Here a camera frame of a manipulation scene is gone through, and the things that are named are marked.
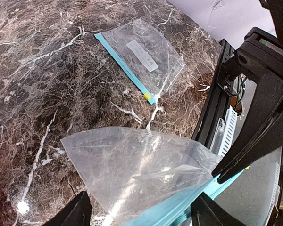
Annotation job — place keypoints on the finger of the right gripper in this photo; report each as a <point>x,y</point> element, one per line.
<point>262,131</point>

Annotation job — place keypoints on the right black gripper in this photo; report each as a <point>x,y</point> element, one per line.
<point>262,51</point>

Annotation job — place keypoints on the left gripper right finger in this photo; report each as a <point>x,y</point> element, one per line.
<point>206,212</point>

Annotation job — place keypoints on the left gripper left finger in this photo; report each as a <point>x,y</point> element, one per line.
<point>76,213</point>

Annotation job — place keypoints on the zip bag with blue zipper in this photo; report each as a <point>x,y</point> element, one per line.
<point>141,177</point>

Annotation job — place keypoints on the white slotted cable duct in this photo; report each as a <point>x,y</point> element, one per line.
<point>255,189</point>

